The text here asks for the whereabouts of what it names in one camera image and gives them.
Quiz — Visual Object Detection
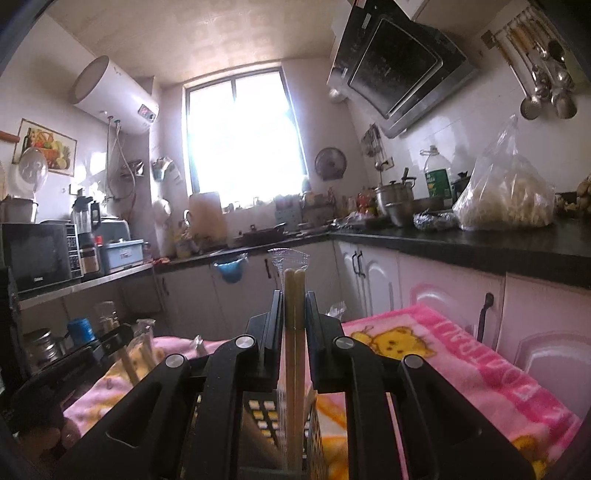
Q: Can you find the white water heater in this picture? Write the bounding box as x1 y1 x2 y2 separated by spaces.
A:
68 55 159 135

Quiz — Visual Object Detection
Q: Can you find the fruit picture frame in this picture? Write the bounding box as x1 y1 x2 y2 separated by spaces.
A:
12 119 77 177

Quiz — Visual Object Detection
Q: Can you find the pink cartoon blanket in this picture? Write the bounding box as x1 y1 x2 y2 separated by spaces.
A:
64 305 582 479

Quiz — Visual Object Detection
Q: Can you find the ginger roots pile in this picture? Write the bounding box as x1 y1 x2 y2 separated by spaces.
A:
555 175 591 219

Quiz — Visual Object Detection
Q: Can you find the green label oil bottle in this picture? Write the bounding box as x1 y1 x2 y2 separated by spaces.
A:
421 145 453 205

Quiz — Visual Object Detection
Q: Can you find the dark green utensil basket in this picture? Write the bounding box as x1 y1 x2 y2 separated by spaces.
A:
193 386 330 480

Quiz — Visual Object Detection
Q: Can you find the person left hand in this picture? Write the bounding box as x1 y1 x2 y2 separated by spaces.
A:
17 419 81 464

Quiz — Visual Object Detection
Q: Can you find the black range hood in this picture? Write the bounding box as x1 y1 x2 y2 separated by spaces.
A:
328 1 478 139

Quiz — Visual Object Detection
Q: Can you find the steel cooking pot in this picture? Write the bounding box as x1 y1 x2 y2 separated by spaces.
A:
375 167 417 216

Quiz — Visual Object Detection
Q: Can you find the clear plastic food bag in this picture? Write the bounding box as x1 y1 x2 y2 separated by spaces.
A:
453 115 555 231

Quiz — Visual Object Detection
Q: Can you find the small wall fan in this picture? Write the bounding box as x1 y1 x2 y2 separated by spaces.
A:
315 147 348 181

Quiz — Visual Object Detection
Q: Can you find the steel ladle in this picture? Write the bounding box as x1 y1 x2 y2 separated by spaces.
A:
493 41 543 121

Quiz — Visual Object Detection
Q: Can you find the blender jug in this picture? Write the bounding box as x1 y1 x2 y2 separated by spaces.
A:
71 190 101 277

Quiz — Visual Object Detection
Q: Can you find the grey plastic storage box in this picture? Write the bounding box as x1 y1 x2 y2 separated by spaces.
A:
100 240 143 275

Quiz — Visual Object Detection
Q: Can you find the blue hanging bin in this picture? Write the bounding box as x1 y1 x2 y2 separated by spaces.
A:
213 253 249 284

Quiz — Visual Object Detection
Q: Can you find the black microwave oven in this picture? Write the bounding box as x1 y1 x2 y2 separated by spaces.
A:
1 222 83 294

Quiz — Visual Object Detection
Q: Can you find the chopsticks pair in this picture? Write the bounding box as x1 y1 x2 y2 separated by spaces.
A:
135 319 156 371
95 301 139 386
269 248 308 477

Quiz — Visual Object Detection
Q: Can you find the blue cup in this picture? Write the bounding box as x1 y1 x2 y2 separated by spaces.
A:
67 318 96 347

